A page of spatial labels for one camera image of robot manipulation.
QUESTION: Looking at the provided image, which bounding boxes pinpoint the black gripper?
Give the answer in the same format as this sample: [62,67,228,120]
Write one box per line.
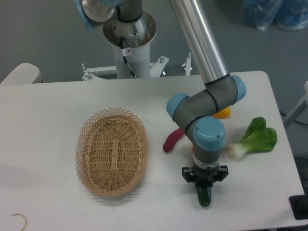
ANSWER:
[181,165,228,188]

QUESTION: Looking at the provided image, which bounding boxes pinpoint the green cucumber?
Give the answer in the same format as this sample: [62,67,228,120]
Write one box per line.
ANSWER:
[196,186,212,207]

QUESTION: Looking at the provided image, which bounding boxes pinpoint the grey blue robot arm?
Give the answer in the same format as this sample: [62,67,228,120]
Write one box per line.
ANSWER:
[75,0,246,187]

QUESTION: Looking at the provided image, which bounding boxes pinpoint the purple sweet potato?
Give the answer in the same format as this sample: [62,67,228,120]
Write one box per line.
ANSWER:
[162,128,184,153]

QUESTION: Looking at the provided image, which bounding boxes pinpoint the green bok choy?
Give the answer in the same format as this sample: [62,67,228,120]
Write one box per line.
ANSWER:
[227,117,277,161]

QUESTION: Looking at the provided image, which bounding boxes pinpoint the yellow mango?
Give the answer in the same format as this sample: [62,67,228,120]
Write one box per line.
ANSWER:
[212,107,231,119]

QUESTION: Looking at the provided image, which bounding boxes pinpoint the woven wicker basket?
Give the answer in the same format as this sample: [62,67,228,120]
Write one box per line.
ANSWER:
[76,108,148,197]

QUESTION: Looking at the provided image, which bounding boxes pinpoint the black device at table edge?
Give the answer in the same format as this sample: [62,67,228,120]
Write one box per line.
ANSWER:
[289,195,308,220]

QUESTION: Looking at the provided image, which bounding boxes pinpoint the blue plastic bag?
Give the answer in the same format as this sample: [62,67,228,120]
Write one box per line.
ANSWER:
[241,0,308,31]

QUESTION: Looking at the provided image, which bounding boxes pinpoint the tan rubber band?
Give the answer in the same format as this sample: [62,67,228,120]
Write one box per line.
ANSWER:
[11,213,28,230]

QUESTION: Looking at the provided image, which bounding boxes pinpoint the white chair armrest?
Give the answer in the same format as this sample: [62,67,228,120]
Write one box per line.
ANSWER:
[0,63,45,86]

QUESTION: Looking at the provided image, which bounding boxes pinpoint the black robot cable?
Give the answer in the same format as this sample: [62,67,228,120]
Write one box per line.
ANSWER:
[119,36,138,78]

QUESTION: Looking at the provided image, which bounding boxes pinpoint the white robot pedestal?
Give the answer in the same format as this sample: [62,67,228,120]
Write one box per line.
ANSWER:
[82,12,169,81]

